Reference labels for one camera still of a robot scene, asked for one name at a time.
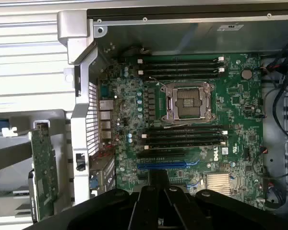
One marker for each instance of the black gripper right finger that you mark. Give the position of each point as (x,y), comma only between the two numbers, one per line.
(180,208)

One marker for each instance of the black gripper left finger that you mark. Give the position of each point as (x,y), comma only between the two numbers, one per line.
(144,208)

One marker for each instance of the graphics card with black cooler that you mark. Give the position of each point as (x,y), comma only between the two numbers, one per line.
(44,167)

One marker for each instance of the blue expansion slot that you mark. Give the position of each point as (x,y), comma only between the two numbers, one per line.
(163,165)

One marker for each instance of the silver finned heat sink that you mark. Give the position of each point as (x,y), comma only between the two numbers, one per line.
(218,183)

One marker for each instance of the blue card retention latch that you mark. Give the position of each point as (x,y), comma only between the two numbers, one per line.
(94,184)

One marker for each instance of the black expansion slot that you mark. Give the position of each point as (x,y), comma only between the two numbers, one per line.
(158,155)

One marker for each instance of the black RAM slot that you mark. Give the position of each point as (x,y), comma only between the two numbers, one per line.
(182,145)
(182,134)
(194,127)
(182,76)
(182,70)
(182,64)
(182,59)
(182,139)

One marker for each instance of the thin metal locking lever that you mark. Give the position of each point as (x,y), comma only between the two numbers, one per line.
(182,125)
(156,81)

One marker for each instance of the green motherboard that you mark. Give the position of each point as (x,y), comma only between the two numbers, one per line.
(230,115)

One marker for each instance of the CPU socket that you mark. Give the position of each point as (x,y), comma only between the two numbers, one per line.
(189,100)

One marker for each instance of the grey parts rack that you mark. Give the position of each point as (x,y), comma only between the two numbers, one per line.
(57,117)

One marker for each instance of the round coin battery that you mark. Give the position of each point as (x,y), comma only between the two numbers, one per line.
(246,74)

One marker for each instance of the open grey PC case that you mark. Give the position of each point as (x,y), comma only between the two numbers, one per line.
(182,38)

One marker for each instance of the white case sticker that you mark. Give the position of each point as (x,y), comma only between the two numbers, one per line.
(230,27)

